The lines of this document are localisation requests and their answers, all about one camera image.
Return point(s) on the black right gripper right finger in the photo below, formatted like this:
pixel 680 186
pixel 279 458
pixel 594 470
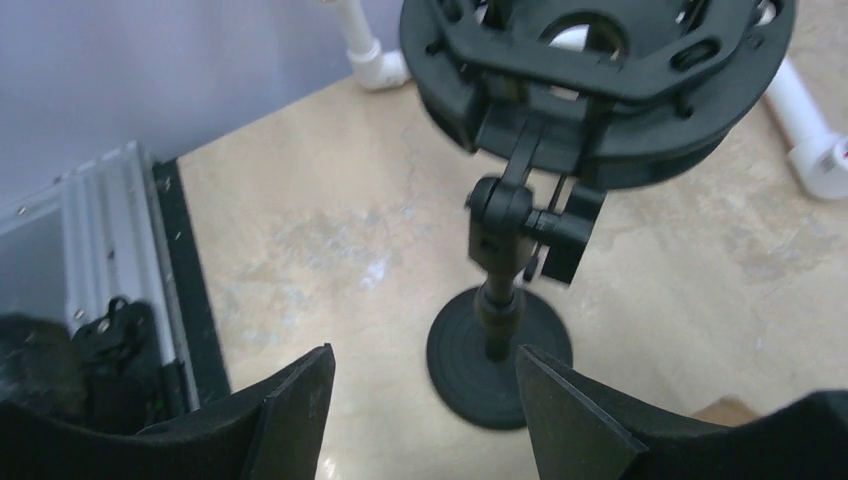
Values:
pixel 583 429

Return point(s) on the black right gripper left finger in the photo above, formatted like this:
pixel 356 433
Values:
pixel 273 429

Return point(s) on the round base shock mount stand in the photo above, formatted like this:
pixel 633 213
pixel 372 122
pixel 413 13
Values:
pixel 578 98

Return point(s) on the white PVC pipe frame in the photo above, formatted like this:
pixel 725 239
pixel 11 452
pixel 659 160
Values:
pixel 817 153

